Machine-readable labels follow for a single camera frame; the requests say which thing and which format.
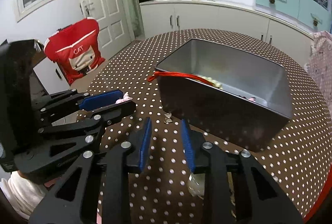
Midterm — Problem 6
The teal drawer unit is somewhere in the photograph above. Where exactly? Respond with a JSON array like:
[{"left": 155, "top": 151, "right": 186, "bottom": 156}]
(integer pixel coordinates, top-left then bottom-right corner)
[{"left": 255, "top": 0, "right": 331, "bottom": 31}]

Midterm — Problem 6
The red cat chair cover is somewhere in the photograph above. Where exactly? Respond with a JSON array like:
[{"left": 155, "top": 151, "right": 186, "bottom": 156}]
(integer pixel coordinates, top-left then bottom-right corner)
[{"left": 44, "top": 17, "right": 105, "bottom": 84}]

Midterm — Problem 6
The brown polka dot tablecloth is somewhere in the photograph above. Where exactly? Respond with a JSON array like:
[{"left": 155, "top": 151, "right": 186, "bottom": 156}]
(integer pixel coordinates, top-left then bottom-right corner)
[{"left": 74, "top": 29, "right": 331, "bottom": 223}]

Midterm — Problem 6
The red cord bracelet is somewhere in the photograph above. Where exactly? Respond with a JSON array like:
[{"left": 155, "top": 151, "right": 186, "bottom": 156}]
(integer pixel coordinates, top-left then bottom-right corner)
[{"left": 146, "top": 71, "right": 216, "bottom": 86}]

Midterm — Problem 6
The jade pendant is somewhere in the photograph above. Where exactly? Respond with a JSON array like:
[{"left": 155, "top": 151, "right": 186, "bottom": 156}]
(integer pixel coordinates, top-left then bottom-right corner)
[{"left": 187, "top": 173, "right": 205, "bottom": 199}]

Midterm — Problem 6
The pink plush charm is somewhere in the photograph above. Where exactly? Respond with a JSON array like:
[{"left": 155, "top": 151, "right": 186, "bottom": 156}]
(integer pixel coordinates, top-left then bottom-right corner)
[{"left": 115, "top": 92, "right": 133, "bottom": 104}]

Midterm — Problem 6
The dark rectangular storage box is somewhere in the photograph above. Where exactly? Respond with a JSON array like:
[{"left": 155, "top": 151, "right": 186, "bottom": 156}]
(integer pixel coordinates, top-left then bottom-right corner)
[{"left": 155, "top": 39, "right": 293, "bottom": 152}]

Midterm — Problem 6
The pink checkered cloth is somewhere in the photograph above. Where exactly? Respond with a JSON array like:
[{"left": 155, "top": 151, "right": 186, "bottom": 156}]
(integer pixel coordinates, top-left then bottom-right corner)
[{"left": 304, "top": 31, "right": 331, "bottom": 104}]

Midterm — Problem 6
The white panel door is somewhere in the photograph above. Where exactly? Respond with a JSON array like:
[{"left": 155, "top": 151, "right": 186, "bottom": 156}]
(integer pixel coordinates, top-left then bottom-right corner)
[{"left": 79, "top": 0, "right": 134, "bottom": 60}]

